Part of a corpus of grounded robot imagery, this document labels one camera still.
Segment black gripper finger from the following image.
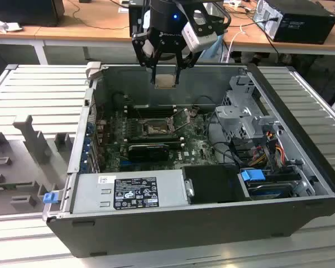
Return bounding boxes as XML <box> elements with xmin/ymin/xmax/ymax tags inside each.
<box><xmin>131</xmin><ymin>29</ymin><xmax>160</xmax><ymax>84</ymax></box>
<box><xmin>174</xmin><ymin>49</ymin><xmax>202</xmax><ymax>84</ymax></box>

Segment square CPU chip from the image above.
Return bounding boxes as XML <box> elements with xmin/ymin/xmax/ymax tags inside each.
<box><xmin>155</xmin><ymin>74</ymin><xmax>177</xmax><ymax>89</ymax></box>

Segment metal socket cover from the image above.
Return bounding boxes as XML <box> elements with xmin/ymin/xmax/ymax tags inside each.
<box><xmin>169</xmin><ymin>107</ymin><xmax>198</xmax><ymax>134</ymax></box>

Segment black RAM slot bank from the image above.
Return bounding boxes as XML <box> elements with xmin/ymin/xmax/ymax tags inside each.
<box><xmin>124</xmin><ymin>103</ymin><xmax>176</xmax><ymax>119</ymax></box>
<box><xmin>124</xmin><ymin>134</ymin><xmax>185</xmax><ymax>148</ymax></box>

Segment CPU socket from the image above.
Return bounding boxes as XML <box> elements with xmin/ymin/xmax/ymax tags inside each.
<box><xmin>139</xmin><ymin>117</ymin><xmax>176</xmax><ymax>139</ymax></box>

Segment blue expansion slot clips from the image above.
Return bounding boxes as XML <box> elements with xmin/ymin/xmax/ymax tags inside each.
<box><xmin>82</xmin><ymin>119</ymin><xmax>95</xmax><ymax>174</ymax></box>

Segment small black computer tower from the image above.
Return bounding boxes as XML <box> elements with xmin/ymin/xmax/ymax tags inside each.
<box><xmin>128</xmin><ymin>4</ymin><xmax>151</xmax><ymax>39</ymax></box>

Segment wooden desk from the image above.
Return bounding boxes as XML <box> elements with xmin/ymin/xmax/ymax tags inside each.
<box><xmin>0</xmin><ymin>0</ymin><xmax>335</xmax><ymax>65</ymax></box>

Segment black round cylinder part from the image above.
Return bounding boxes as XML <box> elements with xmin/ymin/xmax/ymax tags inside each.
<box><xmin>112</xmin><ymin>93</ymin><xmax>124</xmax><ymax>109</ymax></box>

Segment silver drive cage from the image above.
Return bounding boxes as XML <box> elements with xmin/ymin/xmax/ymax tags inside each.
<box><xmin>214</xmin><ymin>74</ymin><xmax>283</xmax><ymax>142</ymax></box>

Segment green motherboard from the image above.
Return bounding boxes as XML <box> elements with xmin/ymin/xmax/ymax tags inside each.
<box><xmin>96</xmin><ymin>106</ymin><xmax>221</xmax><ymax>173</ymax></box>

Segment black graphics card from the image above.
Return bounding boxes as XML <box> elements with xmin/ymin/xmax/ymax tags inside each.
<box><xmin>127</xmin><ymin>143</ymin><xmax>170</xmax><ymax>163</ymax></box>

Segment large black box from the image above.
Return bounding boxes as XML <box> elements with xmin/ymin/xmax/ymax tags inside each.
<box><xmin>0</xmin><ymin>0</ymin><xmax>65</xmax><ymax>27</ymax></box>

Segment black desktop computer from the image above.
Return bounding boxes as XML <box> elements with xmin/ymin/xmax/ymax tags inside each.
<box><xmin>253</xmin><ymin>0</ymin><xmax>335</xmax><ymax>45</ymax></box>

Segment blue disk carrier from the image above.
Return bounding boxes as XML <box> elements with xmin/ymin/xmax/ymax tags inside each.
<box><xmin>240</xmin><ymin>169</ymin><xmax>266</xmax><ymax>184</ymax></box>

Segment crumpled white paper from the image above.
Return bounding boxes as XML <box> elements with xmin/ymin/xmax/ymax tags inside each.
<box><xmin>0</xmin><ymin>15</ymin><xmax>23</xmax><ymax>35</ymax></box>

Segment black power supply label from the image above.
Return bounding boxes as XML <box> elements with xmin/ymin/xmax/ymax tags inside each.
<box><xmin>113</xmin><ymin>176</ymin><xmax>159</xmax><ymax>209</ymax></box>

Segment grey parts rack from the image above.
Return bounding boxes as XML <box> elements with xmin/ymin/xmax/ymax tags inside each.
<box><xmin>0</xmin><ymin>114</ymin><xmax>76</xmax><ymax>218</ymax></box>

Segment hard disk drive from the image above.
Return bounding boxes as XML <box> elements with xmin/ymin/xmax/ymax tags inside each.
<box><xmin>245</xmin><ymin>180</ymin><xmax>293</xmax><ymax>200</ymax></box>

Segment grey power supply unit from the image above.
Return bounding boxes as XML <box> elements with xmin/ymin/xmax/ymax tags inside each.
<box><xmin>71</xmin><ymin>169</ymin><xmax>191</xmax><ymax>214</ymax></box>

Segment black open PC case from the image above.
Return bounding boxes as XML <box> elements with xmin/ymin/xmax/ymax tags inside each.
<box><xmin>41</xmin><ymin>63</ymin><xmax>335</xmax><ymax>258</ymax></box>

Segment blue plastic case latch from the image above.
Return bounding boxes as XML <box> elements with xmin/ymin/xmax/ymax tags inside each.
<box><xmin>43</xmin><ymin>192</ymin><xmax>58</xmax><ymax>205</ymax></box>

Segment green RAM stick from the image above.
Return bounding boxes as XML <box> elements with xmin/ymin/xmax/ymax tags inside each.
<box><xmin>0</xmin><ymin>181</ymin><xmax>35</xmax><ymax>192</ymax></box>

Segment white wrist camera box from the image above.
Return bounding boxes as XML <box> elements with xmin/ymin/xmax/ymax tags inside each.
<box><xmin>181</xmin><ymin>9</ymin><xmax>218</xmax><ymax>54</ymax></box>

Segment white cable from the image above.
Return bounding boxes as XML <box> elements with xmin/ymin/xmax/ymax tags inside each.
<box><xmin>220</xmin><ymin>24</ymin><xmax>248</xmax><ymax>63</ymax></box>

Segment grey case latch handle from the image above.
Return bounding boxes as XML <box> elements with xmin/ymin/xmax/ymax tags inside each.
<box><xmin>85</xmin><ymin>61</ymin><xmax>102</xmax><ymax>81</ymax></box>

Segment black looped wire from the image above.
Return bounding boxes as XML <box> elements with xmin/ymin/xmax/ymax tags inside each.
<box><xmin>205</xmin><ymin>111</ymin><xmax>241</xmax><ymax>166</ymax></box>

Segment orange yellow wire bundle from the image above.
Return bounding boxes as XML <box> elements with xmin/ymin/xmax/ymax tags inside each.
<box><xmin>248</xmin><ymin>138</ymin><xmax>288</xmax><ymax>168</ymax></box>

